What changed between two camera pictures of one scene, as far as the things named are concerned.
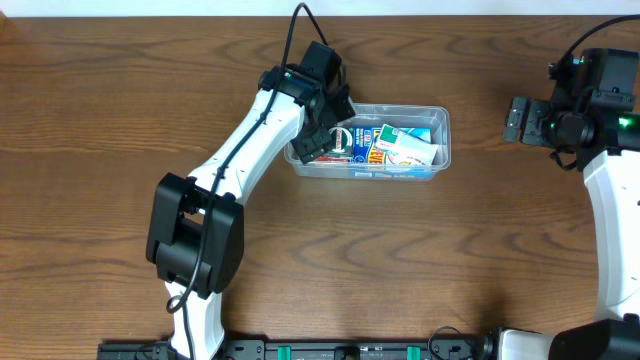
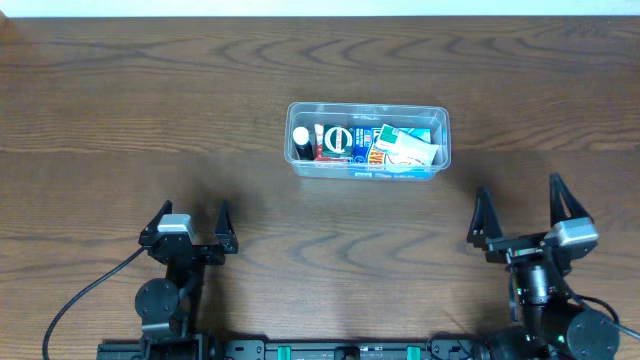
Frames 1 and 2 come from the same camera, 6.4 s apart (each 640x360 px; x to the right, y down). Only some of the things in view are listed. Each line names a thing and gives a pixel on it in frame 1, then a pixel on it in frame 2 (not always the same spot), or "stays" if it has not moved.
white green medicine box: (406, 150) stays
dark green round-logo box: (342, 141) stays
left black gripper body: (324, 126) → (198, 249)
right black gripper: (535, 123) → (521, 245)
